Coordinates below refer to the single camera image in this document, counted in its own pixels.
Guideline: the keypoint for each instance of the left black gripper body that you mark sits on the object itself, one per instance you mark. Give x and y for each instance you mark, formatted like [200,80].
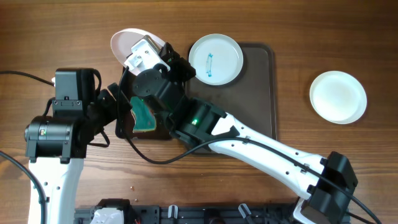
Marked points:
[104,108]

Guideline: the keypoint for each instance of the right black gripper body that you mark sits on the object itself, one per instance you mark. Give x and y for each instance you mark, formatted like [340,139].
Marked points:
[181,71]

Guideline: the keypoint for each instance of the teal yellow sponge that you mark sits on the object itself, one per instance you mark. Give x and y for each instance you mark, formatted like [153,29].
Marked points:
[144,120]

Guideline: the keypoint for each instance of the white plate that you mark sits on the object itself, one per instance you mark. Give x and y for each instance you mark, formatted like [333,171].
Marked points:
[122,41]
[217,59]
[338,97]

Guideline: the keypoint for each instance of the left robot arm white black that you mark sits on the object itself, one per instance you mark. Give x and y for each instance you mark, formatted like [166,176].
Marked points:
[57,144]

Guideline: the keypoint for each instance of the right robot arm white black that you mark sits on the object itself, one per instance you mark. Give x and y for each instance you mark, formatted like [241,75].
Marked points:
[324,185]

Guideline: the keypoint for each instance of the black water tray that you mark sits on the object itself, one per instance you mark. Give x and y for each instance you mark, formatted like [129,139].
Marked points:
[127,120]

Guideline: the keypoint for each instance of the brown serving tray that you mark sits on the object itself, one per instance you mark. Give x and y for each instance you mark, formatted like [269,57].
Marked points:
[251,96]

